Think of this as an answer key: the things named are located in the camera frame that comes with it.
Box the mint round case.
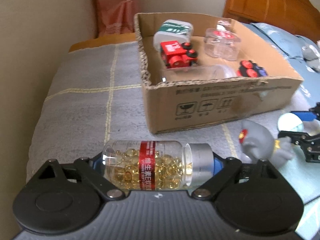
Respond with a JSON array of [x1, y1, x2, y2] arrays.
[[277, 113, 304, 132]]

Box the grey rubber figure toy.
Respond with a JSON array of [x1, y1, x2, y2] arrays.
[[238, 120, 295, 168]]

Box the golden capsule bottle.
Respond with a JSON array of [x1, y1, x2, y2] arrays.
[[102, 140, 214, 191]]

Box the black toy train red wheels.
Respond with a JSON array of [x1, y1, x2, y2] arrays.
[[236, 60, 268, 77]]

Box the clear plastic jar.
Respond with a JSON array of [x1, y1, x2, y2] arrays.
[[161, 64, 236, 82]]

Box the clear round container red label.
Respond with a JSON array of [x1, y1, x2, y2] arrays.
[[204, 28, 241, 61]]

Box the pink clear trinket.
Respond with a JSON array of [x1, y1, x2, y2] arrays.
[[216, 19, 232, 32]]

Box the white green medical box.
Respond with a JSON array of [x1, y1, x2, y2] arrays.
[[153, 20, 194, 52]]

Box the blue floral bedsheet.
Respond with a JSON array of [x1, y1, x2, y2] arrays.
[[244, 23, 319, 106]]

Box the grey plush toy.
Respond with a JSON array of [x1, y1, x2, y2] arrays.
[[302, 44, 319, 73]]

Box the blue pillow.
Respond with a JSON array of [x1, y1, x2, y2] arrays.
[[251, 23, 319, 59]]

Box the grey teal plaid blanket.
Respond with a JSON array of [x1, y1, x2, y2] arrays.
[[26, 41, 320, 240]]

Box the cardboard box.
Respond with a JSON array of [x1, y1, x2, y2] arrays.
[[134, 12, 303, 134]]

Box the wooden headboard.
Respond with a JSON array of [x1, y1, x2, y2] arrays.
[[223, 0, 319, 42]]

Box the pink curtain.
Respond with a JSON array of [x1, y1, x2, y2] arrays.
[[95, 0, 138, 37]]

